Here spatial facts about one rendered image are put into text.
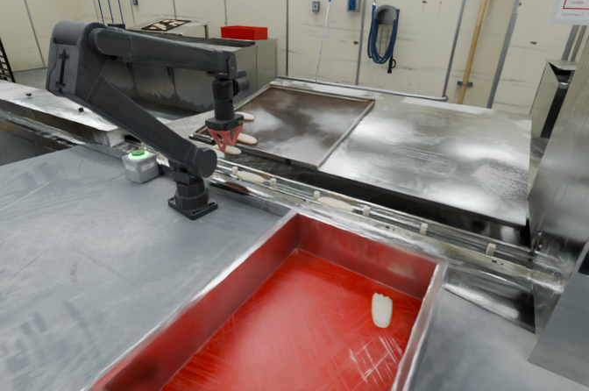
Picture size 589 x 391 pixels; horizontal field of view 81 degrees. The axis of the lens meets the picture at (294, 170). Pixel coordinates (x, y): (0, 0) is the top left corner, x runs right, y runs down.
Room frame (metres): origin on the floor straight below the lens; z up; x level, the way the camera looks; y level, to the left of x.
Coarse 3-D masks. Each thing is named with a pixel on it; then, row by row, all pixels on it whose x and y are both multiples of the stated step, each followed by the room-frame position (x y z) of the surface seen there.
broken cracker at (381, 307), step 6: (372, 300) 0.47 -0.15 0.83; (378, 300) 0.46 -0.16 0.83; (384, 300) 0.46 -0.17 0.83; (390, 300) 0.46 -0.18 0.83; (372, 306) 0.45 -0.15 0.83; (378, 306) 0.45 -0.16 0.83; (384, 306) 0.45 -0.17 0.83; (390, 306) 0.45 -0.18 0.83; (372, 312) 0.44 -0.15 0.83; (378, 312) 0.43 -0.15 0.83; (384, 312) 0.43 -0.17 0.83; (390, 312) 0.44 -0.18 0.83; (378, 318) 0.42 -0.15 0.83; (384, 318) 0.42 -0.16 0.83; (390, 318) 0.42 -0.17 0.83; (378, 324) 0.41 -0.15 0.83; (384, 324) 0.41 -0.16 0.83
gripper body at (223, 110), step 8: (216, 104) 0.92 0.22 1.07; (224, 104) 0.92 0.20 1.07; (232, 104) 0.94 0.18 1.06; (216, 112) 0.92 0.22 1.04; (224, 112) 0.92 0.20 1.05; (232, 112) 0.94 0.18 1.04; (208, 120) 0.92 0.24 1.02; (216, 120) 0.92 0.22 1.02; (224, 120) 0.92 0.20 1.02; (232, 120) 0.93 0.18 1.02
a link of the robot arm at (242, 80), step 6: (228, 60) 0.92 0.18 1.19; (234, 60) 0.94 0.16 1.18; (228, 66) 0.92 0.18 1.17; (234, 66) 0.94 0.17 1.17; (210, 72) 0.96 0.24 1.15; (228, 72) 0.92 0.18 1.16; (234, 72) 0.94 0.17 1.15; (240, 72) 1.00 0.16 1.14; (228, 78) 0.92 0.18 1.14; (240, 78) 1.00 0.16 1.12; (246, 78) 1.02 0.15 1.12; (240, 84) 0.98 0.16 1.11; (246, 84) 1.01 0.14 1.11; (240, 90) 0.98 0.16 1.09; (246, 90) 1.02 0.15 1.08
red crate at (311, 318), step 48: (288, 288) 0.50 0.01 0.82; (336, 288) 0.50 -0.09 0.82; (384, 288) 0.50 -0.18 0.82; (240, 336) 0.39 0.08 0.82; (288, 336) 0.39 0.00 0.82; (336, 336) 0.39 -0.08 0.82; (384, 336) 0.39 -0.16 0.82; (192, 384) 0.31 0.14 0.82; (240, 384) 0.31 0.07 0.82; (288, 384) 0.31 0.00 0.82; (336, 384) 0.31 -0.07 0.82; (384, 384) 0.31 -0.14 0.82
